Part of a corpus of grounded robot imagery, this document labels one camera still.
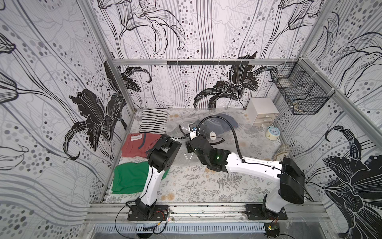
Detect white slotted cable duct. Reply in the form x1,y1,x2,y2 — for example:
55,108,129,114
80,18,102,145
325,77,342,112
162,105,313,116
94,222,266,234

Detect black wire wall basket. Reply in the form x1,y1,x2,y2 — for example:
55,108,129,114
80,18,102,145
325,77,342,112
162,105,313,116
270,60,335,115

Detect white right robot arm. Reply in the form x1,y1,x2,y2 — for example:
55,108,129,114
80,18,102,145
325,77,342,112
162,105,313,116
190,136,305,214

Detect white round bag valve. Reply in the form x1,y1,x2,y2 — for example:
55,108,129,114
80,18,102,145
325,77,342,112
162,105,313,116
210,131,217,140

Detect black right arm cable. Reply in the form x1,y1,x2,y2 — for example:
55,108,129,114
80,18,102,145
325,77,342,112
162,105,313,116
196,116,244,160

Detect black white striped tank top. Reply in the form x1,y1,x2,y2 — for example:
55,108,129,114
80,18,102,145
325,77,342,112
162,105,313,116
139,108,168,134

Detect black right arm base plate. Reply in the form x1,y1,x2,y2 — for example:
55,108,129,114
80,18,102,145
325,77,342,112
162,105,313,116
244,204,287,221

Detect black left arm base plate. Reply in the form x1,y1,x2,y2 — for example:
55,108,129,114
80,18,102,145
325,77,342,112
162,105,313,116
127,205,169,222

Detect white mini drawer cabinet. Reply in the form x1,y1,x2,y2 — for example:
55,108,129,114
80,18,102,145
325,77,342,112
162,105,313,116
246,98,279,126

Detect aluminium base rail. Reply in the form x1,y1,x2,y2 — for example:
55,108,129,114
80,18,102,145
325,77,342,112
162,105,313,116
85,202,330,223

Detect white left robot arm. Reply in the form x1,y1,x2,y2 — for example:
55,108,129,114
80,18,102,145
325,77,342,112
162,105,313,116
136,134,182,208

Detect dark blue garment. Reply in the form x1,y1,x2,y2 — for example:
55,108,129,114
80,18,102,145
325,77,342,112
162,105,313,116
198,113,239,136

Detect green knit garment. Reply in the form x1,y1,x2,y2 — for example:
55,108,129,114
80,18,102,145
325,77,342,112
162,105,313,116
111,161,151,194

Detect red garment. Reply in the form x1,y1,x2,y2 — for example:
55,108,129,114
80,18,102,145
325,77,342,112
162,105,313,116
121,133,162,158

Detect clear plastic vacuum bag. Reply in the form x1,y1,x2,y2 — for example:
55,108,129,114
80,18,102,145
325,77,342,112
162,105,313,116
164,111,282,166

